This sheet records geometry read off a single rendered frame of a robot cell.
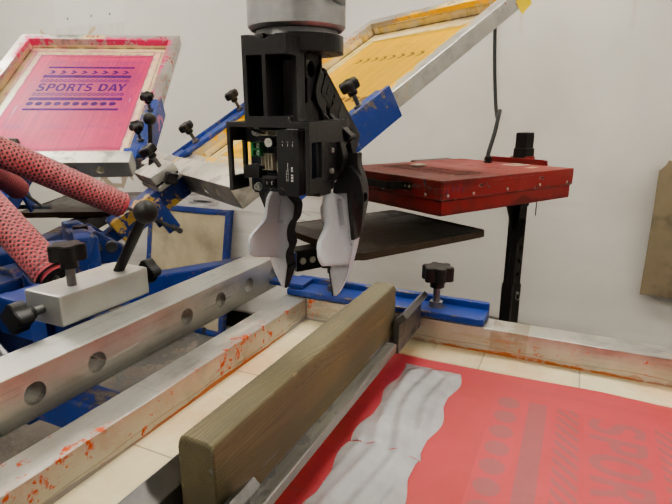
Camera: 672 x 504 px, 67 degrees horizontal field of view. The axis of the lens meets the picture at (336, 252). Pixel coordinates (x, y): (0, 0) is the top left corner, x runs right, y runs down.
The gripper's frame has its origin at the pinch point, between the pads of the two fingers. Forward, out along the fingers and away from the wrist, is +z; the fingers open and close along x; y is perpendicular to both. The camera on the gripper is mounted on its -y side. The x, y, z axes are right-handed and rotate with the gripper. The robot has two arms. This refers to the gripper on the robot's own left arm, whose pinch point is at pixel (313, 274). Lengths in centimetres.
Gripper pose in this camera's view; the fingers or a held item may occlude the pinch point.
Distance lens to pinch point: 47.1
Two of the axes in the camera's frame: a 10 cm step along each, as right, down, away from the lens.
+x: 9.1, 1.1, -4.0
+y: -4.2, 2.5, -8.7
